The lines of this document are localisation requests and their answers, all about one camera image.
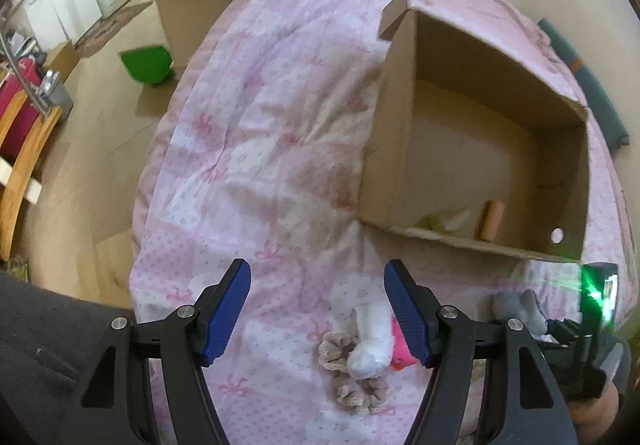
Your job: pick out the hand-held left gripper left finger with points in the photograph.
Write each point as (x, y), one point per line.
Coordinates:
(227, 312)

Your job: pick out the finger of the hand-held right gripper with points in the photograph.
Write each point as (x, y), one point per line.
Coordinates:
(562, 330)

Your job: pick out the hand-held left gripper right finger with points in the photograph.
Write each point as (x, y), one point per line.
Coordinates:
(406, 315)

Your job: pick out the white sock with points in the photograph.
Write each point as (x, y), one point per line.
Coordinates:
(372, 340)

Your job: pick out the grey sock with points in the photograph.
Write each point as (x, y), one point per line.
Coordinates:
(525, 310)

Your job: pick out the pale yellow soft item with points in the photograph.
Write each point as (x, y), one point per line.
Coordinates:
(452, 220)

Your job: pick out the person's right hand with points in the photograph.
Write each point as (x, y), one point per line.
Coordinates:
(595, 410)

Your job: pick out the pink sock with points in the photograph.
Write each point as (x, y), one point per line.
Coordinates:
(400, 350)

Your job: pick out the beige lace scrunchie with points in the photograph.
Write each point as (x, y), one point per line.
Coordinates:
(350, 395)

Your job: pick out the brown cardboard tube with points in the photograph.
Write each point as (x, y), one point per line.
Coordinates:
(491, 220)

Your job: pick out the pink patterned bed sheet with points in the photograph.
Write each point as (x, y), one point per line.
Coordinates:
(260, 150)

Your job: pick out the dark grey cloth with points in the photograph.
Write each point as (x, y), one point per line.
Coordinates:
(40, 350)

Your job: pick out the wooden chair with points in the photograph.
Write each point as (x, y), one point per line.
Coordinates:
(25, 150)

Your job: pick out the grey trash bin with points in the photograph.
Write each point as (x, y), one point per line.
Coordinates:
(62, 97)

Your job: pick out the tall cardboard box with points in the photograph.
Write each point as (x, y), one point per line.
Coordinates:
(190, 20)

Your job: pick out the small cardboard box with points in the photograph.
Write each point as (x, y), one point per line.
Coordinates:
(62, 57)

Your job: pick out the brown patterned rug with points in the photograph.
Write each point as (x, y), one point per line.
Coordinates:
(115, 22)

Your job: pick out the red bag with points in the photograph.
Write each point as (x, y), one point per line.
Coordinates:
(27, 72)

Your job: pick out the metal rod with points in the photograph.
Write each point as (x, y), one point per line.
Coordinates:
(20, 70)

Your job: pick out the white kitchen cabinets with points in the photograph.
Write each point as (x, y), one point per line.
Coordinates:
(60, 0)

